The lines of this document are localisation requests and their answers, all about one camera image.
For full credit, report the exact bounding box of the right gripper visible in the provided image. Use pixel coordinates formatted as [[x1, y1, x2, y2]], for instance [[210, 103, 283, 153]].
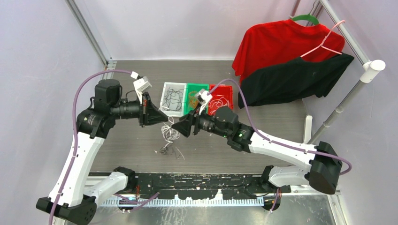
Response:
[[171, 102, 230, 138]]

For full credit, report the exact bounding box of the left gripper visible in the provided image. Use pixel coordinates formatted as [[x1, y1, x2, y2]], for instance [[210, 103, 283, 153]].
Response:
[[110, 91, 168, 127]]

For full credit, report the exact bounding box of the orange white cable bundle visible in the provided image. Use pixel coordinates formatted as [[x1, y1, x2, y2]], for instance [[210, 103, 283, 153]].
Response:
[[158, 105, 181, 151]]

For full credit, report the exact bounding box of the black cable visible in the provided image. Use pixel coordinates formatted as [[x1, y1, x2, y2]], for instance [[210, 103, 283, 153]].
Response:
[[159, 142, 176, 155], [163, 87, 184, 112], [164, 88, 184, 113]]

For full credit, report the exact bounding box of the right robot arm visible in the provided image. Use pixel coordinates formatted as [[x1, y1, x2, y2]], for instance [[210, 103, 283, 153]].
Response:
[[172, 106, 343, 195]]

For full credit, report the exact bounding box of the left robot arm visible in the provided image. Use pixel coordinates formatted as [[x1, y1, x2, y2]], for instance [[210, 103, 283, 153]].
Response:
[[36, 77, 168, 225]]

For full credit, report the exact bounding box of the green plastic bin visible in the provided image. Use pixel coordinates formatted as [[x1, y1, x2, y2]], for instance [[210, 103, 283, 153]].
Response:
[[184, 83, 210, 115]]

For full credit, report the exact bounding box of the white plastic bin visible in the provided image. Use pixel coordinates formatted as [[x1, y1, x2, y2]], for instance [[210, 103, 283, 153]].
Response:
[[160, 82, 187, 117]]

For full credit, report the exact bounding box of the red plastic bin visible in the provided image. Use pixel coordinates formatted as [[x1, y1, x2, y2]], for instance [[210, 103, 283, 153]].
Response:
[[207, 84, 233, 115]]

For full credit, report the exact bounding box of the red t-shirt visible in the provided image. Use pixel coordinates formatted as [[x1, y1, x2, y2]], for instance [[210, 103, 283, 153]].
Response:
[[232, 19, 345, 81]]

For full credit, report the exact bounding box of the black t-shirt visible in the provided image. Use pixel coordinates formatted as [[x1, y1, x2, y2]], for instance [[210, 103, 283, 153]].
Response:
[[238, 53, 354, 108]]

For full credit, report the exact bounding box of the pink clothes hanger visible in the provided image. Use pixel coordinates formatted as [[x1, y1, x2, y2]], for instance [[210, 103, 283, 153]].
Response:
[[300, 20, 345, 58]]

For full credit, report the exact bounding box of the green clothes hanger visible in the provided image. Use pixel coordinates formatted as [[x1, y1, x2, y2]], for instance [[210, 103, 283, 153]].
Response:
[[291, 14, 320, 25]]

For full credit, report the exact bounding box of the metal clothes rack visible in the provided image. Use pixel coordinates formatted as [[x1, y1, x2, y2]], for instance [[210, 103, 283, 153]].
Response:
[[289, 0, 387, 188]]

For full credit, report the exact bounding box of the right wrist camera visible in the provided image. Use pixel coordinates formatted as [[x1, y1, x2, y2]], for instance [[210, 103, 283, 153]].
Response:
[[195, 89, 212, 114]]

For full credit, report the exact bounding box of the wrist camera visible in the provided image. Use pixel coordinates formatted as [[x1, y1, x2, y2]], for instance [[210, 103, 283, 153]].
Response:
[[133, 76, 152, 104], [195, 89, 212, 114]]

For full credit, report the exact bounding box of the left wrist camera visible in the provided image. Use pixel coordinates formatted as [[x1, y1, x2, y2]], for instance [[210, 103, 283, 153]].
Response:
[[133, 76, 152, 104]]

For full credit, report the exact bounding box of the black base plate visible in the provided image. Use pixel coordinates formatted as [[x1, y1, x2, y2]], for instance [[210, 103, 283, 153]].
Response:
[[117, 173, 276, 200]]

